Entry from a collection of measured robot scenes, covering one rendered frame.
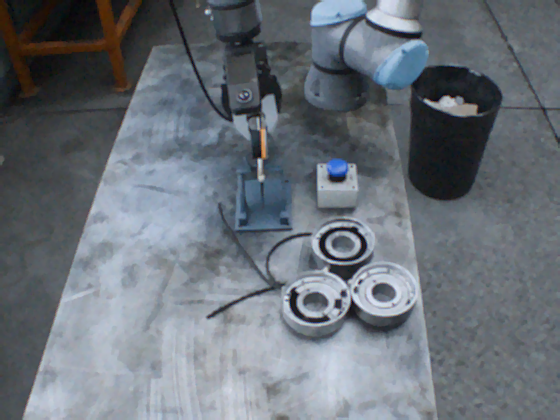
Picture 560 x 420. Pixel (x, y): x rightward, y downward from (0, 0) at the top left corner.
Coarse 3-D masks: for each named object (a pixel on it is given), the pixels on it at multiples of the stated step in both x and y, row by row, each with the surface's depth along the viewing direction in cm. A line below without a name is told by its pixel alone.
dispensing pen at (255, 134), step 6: (258, 114) 97; (258, 120) 98; (258, 126) 98; (252, 132) 97; (258, 132) 97; (252, 138) 97; (258, 138) 97; (252, 144) 97; (258, 144) 97; (252, 150) 97; (258, 150) 97; (252, 156) 98; (258, 156) 97; (258, 162) 99; (258, 168) 99; (258, 174) 100
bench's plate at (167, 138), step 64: (128, 128) 128; (192, 128) 126; (256, 128) 125; (320, 128) 125; (384, 128) 124; (128, 192) 113; (192, 192) 112; (384, 192) 110; (128, 256) 101; (192, 256) 101; (256, 256) 100; (384, 256) 99; (64, 320) 92; (128, 320) 92; (192, 320) 91; (256, 320) 91; (64, 384) 83; (128, 384) 83; (192, 384) 83; (256, 384) 83; (320, 384) 83; (384, 384) 82
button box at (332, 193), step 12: (324, 168) 109; (324, 180) 106; (336, 180) 106; (348, 180) 106; (324, 192) 105; (336, 192) 105; (348, 192) 105; (324, 204) 107; (336, 204) 107; (348, 204) 107
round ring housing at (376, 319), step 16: (368, 272) 93; (384, 272) 93; (400, 272) 93; (352, 288) 90; (368, 288) 91; (384, 288) 93; (400, 288) 91; (416, 288) 89; (352, 304) 90; (384, 304) 89; (368, 320) 88; (384, 320) 87; (400, 320) 88
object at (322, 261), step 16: (320, 224) 99; (336, 224) 101; (352, 224) 101; (336, 240) 100; (352, 240) 99; (368, 240) 98; (320, 256) 95; (336, 256) 96; (368, 256) 94; (336, 272) 95; (352, 272) 95
